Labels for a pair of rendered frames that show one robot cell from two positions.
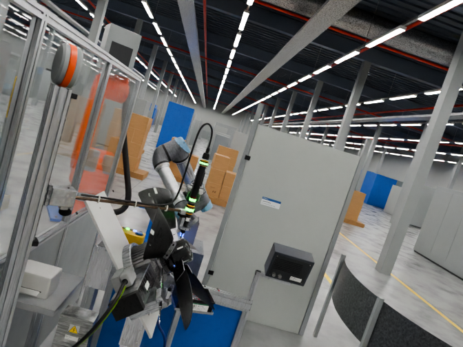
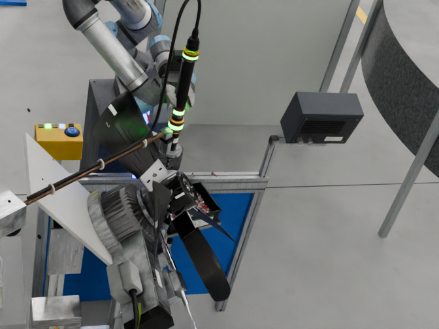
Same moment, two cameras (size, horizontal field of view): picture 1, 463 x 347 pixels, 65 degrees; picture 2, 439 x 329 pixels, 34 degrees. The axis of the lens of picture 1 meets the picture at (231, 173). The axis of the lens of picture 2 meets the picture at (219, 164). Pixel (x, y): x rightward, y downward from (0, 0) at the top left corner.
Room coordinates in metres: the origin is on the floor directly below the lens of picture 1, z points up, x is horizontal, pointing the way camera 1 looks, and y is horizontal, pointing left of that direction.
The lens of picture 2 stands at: (0.11, 0.57, 2.69)
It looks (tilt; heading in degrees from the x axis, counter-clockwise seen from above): 39 degrees down; 341
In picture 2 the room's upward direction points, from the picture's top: 15 degrees clockwise
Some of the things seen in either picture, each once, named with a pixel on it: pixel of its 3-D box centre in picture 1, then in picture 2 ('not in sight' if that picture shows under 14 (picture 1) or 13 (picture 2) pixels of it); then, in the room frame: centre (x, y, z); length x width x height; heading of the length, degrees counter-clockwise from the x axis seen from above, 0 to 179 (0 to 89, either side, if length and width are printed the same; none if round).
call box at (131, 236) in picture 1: (129, 239); (58, 143); (2.15, 0.47, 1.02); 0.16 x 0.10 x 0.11; 95
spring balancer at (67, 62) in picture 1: (67, 65); not in sight; (1.36, 0.70, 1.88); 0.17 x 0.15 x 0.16; 5
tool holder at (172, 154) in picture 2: (184, 219); (170, 140); (1.81, 0.16, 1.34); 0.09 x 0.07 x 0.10; 130
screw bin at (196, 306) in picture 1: (192, 298); (184, 207); (2.02, 0.00, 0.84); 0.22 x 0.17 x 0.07; 110
